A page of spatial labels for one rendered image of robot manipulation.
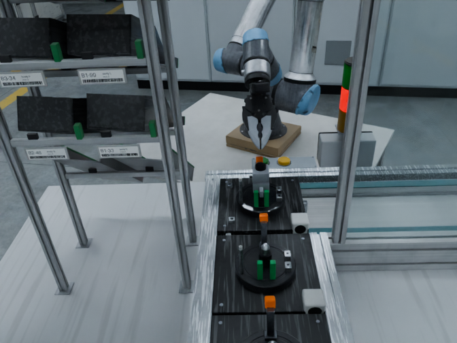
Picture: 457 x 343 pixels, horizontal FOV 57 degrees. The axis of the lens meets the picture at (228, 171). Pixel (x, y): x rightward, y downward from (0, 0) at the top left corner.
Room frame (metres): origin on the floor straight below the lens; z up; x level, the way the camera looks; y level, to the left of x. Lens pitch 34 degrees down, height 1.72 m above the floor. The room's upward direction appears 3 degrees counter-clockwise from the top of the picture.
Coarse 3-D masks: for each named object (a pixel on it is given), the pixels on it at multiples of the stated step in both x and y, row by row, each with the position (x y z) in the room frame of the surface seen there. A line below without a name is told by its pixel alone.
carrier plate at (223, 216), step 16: (224, 192) 1.00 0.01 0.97; (288, 192) 0.98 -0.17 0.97; (224, 208) 0.92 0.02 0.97; (288, 208) 0.90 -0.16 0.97; (304, 208) 0.90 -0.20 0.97; (224, 224) 0.85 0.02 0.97; (240, 224) 0.85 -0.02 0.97; (256, 224) 0.85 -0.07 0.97; (272, 224) 0.84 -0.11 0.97; (288, 224) 0.84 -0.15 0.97
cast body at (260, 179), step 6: (252, 168) 0.94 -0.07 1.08; (258, 168) 0.93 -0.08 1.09; (264, 168) 0.93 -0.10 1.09; (252, 174) 0.93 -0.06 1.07; (258, 174) 0.92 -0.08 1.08; (264, 174) 0.91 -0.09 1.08; (252, 180) 0.95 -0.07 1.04; (258, 180) 0.92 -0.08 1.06; (264, 180) 0.91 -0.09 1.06; (258, 186) 0.91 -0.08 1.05; (264, 186) 0.91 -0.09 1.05; (258, 192) 0.91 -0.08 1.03; (264, 192) 0.91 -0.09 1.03
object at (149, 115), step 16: (96, 96) 0.82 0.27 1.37; (112, 96) 0.82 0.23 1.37; (128, 96) 0.81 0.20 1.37; (144, 96) 0.80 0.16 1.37; (96, 112) 0.81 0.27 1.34; (112, 112) 0.80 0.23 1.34; (128, 112) 0.80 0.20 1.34; (144, 112) 0.79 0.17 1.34; (96, 128) 0.80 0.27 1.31; (112, 128) 0.80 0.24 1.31; (128, 128) 0.78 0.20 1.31; (144, 128) 0.78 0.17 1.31
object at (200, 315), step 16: (208, 192) 1.01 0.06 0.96; (208, 208) 0.94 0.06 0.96; (208, 224) 0.88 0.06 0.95; (208, 240) 0.81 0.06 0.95; (320, 240) 0.79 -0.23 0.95; (208, 256) 0.75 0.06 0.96; (320, 256) 0.73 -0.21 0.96; (208, 272) 0.70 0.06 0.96; (320, 272) 0.68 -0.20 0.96; (336, 272) 0.67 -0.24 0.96; (208, 288) 0.65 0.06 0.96; (336, 288) 0.63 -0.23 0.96; (192, 304) 0.61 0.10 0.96; (208, 304) 0.60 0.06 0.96; (336, 304) 0.59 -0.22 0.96; (192, 320) 0.57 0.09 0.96; (208, 320) 0.56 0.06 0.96; (336, 320) 0.55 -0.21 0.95; (192, 336) 0.53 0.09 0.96; (208, 336) 0.52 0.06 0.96; (336, 336) 0.51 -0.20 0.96; (352, 336) 0.51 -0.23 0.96
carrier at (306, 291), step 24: (216, 240) 0.79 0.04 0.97; (240, 240) 0.79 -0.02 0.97; (288, 240) 0.78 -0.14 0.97; (216, 264) 0.71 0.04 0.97; (240, 264) 0.66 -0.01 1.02; (264, 264) 0.67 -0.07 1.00; (288, 264) 0.66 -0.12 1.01; (312, 264) 0.69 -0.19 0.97; (216, 288) 0.64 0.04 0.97; (240, 288) 0.63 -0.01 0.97; (264, 288) 0.62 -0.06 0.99; (288, 288) 0.63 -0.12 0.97; (312, 288) 0.62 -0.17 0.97; (216, 312) 0.57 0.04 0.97; (240, 312) 0.57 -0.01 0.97; (264, 312) 0.57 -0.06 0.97; (288, 312) 0.56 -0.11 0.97; (312, 312) 0.56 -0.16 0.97
